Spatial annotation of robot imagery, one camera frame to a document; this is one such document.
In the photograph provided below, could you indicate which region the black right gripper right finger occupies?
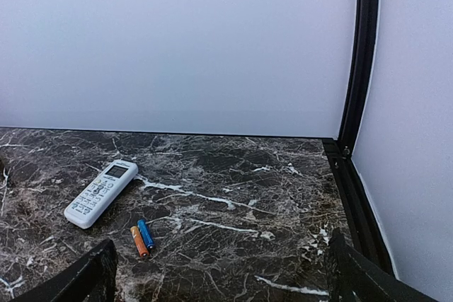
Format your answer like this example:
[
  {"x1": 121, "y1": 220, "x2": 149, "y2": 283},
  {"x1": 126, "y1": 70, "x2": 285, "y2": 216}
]
[{"x1": 324, "y1": 228, "x2": 433, "y2": 302}]

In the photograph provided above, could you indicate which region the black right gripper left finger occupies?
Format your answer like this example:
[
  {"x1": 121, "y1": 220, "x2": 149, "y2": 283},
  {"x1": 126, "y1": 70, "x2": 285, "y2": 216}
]
[{"x1": 14, "y1": 239, "x2": 118, "y2": 301}]

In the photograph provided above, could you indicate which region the orange AAA battery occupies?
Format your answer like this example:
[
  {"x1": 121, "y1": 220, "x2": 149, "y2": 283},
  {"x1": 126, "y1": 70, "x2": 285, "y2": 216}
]
[{"x1": 130, "y1": 226, "x2": 149, "y2": 257}]

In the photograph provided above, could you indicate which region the blue AAA battery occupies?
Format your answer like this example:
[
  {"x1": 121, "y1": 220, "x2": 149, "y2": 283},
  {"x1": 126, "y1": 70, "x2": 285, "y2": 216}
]
[{"x1": 137, "y1": 219, "x2": 154, "y2": 250}]

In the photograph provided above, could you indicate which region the white remote control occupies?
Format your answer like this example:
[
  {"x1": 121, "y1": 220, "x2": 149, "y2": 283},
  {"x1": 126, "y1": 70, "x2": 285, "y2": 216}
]
[{"x1": 64, "y1": 160, "x2": 139, "y2": 229}]

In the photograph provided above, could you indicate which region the black right table edge rail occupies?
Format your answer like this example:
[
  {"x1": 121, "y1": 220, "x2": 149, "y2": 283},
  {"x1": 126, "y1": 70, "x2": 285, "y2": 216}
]
[{"x1": 321, "y1": 139, "x2": 396, "y2": 277}]

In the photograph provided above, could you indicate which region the black right corner frame post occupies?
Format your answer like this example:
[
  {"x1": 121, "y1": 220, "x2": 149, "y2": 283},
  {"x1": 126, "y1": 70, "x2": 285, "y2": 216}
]
[{"x1": 338, "y1": 0, "x2": 379, "y2": 150}]

